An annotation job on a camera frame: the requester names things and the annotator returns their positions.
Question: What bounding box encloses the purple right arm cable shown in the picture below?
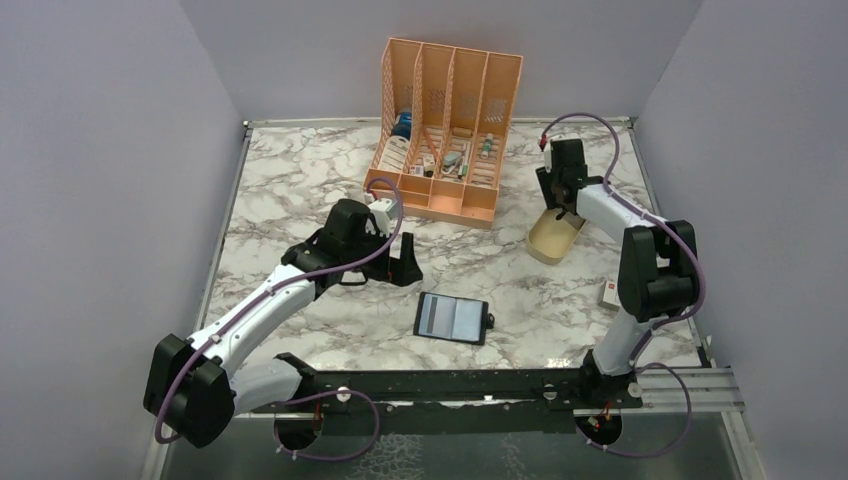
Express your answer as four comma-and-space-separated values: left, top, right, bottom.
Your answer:
539, 112, 708, 458

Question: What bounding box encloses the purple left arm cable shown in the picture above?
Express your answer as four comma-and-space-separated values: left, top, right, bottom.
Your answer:
153, 177, 405, 462

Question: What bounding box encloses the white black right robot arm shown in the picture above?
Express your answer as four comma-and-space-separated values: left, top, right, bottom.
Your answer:
536, 137, 701, 407

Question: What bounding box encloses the green white marker pen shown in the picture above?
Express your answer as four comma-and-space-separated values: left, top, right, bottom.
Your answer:
480, 133, 494, 159

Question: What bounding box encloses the blue tape roll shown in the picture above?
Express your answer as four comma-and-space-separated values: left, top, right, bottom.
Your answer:
391, 110, 412, 140

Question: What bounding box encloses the black metal base rail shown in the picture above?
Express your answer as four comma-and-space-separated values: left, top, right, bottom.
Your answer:
254, 368, 643, 435

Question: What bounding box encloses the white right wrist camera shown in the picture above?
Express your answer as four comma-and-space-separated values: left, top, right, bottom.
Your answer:
543, 146, 554, 173

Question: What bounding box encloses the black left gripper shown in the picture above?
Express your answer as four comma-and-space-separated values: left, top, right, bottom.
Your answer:
343, 223, 423, 287

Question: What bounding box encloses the beige oval tray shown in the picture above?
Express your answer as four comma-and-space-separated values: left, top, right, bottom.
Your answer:
525, 209, 586, 265

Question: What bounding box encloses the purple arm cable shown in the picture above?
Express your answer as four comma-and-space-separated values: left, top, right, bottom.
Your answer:
153, 177, 405, 462
539, 112, 708, 458

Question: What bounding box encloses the orange plastic desk organizer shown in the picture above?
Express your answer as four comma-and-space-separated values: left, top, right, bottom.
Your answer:
364, 38, 523, 229

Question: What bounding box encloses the small white red box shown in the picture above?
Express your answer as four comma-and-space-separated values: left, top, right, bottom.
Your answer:
599, 280, 621, 311

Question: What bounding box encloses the black leather card holder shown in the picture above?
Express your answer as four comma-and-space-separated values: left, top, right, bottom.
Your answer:
412, 292, 495, 345

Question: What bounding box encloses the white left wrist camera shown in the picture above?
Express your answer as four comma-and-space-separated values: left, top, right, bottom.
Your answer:
365, 198, 400, 237

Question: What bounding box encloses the white label card pack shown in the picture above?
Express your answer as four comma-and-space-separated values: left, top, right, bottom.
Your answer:
376, 135, 410, 173

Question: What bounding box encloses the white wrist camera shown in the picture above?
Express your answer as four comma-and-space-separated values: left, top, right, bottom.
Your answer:
543, 146, 554, 173
365, 198, 400, 237

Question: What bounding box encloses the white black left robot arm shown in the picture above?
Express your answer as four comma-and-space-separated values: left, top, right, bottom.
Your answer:
143, 198, 422, 448

